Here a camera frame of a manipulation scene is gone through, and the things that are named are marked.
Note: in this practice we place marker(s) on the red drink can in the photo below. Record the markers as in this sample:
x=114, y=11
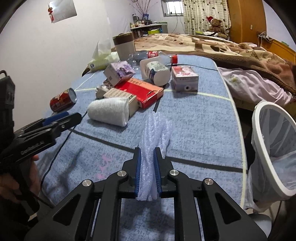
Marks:
x=61, y=100

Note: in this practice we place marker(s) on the dry branches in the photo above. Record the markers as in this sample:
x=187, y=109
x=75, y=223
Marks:
x=143, y=7

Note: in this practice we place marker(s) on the brown teddy bear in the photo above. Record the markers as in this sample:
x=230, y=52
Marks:
x=216, y=24

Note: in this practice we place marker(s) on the white bubble wrap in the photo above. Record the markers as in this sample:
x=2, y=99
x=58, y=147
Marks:
x=157, y=132

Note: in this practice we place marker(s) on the brown printed blanket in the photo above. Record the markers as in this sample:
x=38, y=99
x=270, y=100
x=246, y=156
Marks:
x=208, y=46

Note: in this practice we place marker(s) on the silver wall sheet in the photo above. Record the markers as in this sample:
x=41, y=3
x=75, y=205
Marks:
x=62, y=10

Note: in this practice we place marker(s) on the cluttered shelf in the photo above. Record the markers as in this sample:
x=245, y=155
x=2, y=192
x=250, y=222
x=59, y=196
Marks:
x=161, y=26

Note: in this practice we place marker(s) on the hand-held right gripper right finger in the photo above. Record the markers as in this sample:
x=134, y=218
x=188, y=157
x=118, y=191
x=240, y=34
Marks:
x=157, y=171

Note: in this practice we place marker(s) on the pink milk carton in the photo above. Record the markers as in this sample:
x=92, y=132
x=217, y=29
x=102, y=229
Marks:
x=185, y=76

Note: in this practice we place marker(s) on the wooden headboard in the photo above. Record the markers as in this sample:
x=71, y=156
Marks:
x=279, y=47

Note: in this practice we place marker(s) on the pink bed sheet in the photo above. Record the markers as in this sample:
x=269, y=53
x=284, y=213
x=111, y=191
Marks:
x=254, y=85

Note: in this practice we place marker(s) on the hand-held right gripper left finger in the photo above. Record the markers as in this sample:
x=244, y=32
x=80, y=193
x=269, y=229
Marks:
x=138, y=171

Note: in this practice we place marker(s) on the heart print curtain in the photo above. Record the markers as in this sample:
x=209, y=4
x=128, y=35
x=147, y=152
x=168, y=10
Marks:
x=196, y=14

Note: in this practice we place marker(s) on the person's left hand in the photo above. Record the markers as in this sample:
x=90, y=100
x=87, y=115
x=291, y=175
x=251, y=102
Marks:
x=7, y=185

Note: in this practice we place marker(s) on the brown and white tumbler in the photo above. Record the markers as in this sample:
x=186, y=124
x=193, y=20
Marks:
x=124, y=48

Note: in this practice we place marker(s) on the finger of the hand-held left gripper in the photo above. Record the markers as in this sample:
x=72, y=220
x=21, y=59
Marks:
x=71, y=119
x=56, y=117

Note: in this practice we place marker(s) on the yellow tissue pack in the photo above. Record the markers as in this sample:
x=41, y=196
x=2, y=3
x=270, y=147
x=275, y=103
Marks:
x=101, y=61

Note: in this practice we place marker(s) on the clear plastic bin bag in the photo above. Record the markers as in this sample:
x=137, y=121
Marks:
x=261, y=176

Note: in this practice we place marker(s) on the red hanging ornament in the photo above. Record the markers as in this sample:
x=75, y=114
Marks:
x=50, y=10

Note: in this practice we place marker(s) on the white printed paper cup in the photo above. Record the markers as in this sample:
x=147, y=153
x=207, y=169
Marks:
x=158, y=73

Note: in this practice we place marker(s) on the white trash bin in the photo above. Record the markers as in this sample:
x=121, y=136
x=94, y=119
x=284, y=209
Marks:
x=254, y=120

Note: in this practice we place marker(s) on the barred window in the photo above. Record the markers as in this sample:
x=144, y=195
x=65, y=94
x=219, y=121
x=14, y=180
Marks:
x=173, y=7

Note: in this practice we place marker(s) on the rolled white towel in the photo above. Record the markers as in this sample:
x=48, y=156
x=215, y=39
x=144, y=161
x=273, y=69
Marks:
x=108, y=110

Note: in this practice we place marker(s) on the blue patterned tablecloth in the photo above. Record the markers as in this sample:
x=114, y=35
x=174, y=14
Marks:
x=196, y=115

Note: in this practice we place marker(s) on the crumpled white paper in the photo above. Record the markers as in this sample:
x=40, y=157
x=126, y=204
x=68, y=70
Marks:
x=101, y=90

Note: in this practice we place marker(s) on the power strip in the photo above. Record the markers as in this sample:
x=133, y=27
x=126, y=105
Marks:
x=264, y=36

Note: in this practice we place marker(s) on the red cardboard box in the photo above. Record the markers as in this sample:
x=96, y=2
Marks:
x=141, y=91

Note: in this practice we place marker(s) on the green box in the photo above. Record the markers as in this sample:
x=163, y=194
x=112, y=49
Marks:
x=153, y=32

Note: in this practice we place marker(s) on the cream medicine box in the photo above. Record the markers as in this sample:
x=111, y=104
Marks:
x=120, y=93

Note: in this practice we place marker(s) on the purple and white box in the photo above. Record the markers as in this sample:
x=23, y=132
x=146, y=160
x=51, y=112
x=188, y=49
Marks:
x=120, y=70

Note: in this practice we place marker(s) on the clear red-label plastic bottle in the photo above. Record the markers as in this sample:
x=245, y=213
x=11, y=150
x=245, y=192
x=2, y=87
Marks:
x=152, y=55

